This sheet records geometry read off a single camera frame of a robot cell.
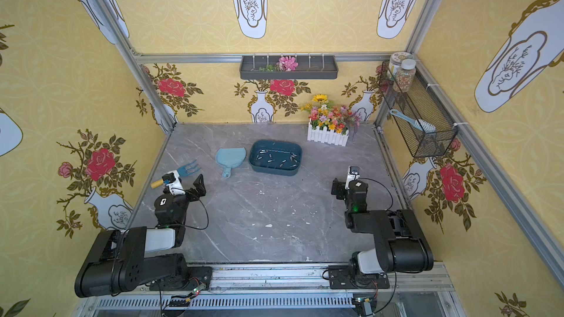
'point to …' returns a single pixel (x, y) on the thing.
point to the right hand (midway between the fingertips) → (352, 179)
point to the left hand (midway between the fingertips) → (182, 177)
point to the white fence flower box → (329, 123)
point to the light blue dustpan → (230, 158)
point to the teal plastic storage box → (276, 157)
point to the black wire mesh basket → (420, 117)
